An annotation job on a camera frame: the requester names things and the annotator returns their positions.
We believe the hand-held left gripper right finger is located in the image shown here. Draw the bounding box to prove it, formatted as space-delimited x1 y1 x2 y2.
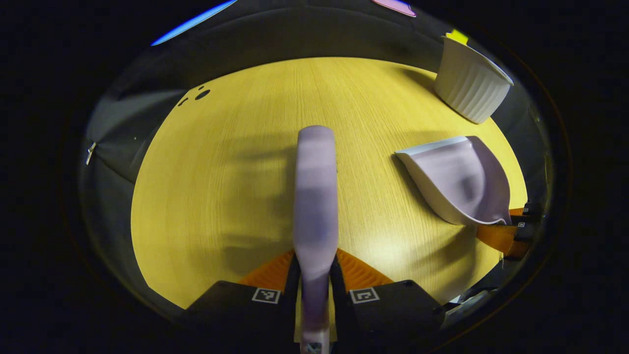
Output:
329 248 445 354

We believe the black backdrop cloth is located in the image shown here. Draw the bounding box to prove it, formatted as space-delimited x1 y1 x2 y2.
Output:
79 0 556 320

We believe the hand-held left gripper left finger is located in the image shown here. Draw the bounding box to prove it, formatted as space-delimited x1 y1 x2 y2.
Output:
179 250 301 354

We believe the lilac plastic dustpan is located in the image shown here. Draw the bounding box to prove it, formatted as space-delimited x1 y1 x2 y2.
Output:
394 135 513 227

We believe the yellow wooden desktop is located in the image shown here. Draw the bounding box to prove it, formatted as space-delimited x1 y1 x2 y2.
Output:
131 57 529 310

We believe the white ribbed garbage bin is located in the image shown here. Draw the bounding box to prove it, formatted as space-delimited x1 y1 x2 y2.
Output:
433 35 515 124

